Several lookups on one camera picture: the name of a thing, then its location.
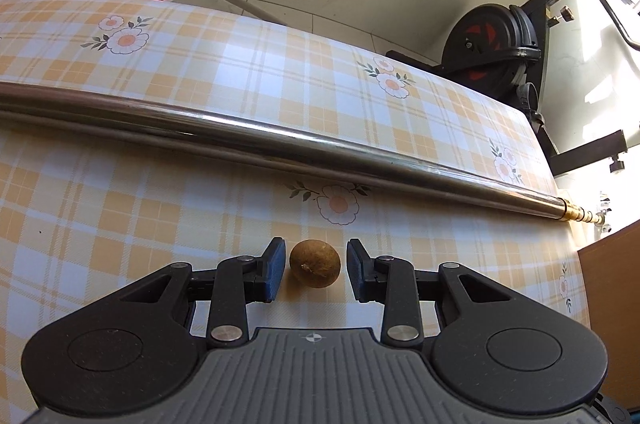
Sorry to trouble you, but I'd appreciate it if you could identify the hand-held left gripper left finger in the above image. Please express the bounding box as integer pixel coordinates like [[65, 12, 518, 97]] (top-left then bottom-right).
[[105, 238, 287, 349]]

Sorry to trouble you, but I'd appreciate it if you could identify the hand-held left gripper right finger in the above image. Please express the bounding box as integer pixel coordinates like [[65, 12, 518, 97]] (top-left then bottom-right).
[[346, 239, 526, 350]]

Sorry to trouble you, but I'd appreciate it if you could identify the small green fruit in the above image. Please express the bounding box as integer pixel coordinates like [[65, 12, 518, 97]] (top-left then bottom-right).
[[289, 239, 342, 289]]

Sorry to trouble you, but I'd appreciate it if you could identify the long steel pole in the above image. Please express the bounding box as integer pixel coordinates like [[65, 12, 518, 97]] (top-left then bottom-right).
[[0, 80, 608, 227]]

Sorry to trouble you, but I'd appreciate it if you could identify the yellow plaid floral tablecloth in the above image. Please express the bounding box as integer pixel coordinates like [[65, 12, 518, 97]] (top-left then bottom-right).
[[0, 0, 596, 405]]

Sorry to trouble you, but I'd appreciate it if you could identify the brown wooden panel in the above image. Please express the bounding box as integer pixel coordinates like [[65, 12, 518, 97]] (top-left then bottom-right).
[[574, 219, 640, 355]]

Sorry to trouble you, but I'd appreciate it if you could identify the black exercise bike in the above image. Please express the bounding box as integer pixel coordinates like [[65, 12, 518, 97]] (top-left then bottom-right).
[[385, 0, 640, 175]]

